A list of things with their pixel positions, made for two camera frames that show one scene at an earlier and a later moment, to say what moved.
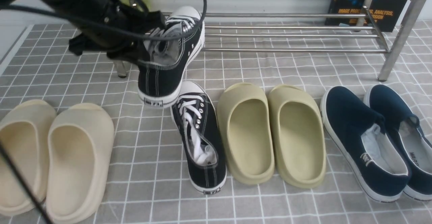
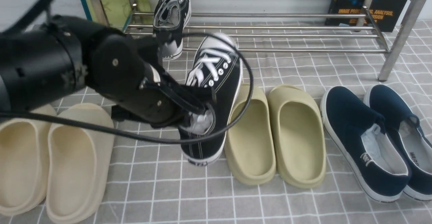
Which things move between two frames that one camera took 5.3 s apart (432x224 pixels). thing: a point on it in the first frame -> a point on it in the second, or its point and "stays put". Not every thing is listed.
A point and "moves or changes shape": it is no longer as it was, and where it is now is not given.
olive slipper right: x=299 y=152 stays put
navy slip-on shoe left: x=357 y=132 stays put
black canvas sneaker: x=195 y=110 moves or changes shape
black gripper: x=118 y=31 -> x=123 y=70
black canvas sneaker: x=170 y=52 moves or changes shape
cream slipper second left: x=80 y=150 stays put
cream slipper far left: x=27 y=131 stays put
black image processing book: x=385 y=13 stays put
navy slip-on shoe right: x=402 y=124 stays put
